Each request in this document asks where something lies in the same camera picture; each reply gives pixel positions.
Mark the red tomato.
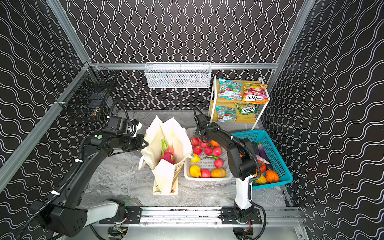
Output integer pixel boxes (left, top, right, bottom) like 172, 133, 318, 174
259, 162, 267, 173

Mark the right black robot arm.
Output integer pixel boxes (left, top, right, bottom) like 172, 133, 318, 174
196, 122, 261, 224

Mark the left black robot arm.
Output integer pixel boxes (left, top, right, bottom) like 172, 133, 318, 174
16, 131, 149, 240

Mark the cream canvas grocery bag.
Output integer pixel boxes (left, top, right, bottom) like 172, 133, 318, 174
139, 116, 193, 195

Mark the green chili pepper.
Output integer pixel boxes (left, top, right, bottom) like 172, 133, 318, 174
204, 156, 221, 160

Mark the green Fox's candy bag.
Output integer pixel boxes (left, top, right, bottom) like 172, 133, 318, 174
234, 103, 259, 115

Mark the orange tangerine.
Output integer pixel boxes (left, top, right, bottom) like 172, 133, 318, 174
211, 140, 219, 148

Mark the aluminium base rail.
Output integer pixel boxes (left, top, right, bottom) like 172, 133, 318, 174
95, 207, 302, 228

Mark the red apple back left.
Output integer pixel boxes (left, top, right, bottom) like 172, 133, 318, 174
190, 137, 200, 147

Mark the white wire wall basket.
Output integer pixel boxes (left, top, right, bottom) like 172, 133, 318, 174
145, 62, 212, 89

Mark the small green red snack bag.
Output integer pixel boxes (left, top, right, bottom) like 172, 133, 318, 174
216, 106, 237, 123

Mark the yellow bumpy lemon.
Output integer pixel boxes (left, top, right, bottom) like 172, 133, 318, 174
190, 165, 202, 178

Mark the teal plastic vegetable basket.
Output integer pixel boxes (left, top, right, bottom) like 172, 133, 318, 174
232, 130, 293, 190

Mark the black wire wall basket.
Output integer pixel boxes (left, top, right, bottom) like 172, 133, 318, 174
58, 65, 118, 122

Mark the red apple middle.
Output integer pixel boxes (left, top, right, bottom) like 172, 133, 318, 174
193, 145, 203, 156

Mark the small yellow lemon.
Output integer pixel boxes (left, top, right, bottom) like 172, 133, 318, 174
191, 154, 201, 164

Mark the yellow orange mango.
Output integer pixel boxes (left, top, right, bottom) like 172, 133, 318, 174
211, 168, 227, 178

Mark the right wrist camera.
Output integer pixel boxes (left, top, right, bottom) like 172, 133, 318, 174
194, 114, 210, 128

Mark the white plastic fruit basket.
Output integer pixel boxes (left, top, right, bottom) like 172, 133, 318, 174
184, 146, 233, 182

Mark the red apple right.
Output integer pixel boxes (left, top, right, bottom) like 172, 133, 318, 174
213, 146, 222, 157

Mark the white wooden two-tier shelf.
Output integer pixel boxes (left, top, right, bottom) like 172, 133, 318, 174
209, 76, 268, 130

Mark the pink dragon fruit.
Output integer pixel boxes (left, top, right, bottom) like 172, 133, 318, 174
160, 140, 176, 165

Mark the orange Fox's candy bag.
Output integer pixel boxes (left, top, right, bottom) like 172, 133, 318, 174
242, 83, 269, 104

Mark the orange pumpkin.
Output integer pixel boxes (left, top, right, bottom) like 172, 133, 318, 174
265, 170, 280, 184

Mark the red apple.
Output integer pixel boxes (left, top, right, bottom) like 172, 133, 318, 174
213, 146, 222, 157
201, 169, 212, 178
193, 145, 203, 156
190, 137, 200, 147

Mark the red apple front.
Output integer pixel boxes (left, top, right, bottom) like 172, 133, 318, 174
201, 169, 212, 178

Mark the purple eggplant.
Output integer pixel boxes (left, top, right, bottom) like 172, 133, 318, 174
258, 142, 271, 166

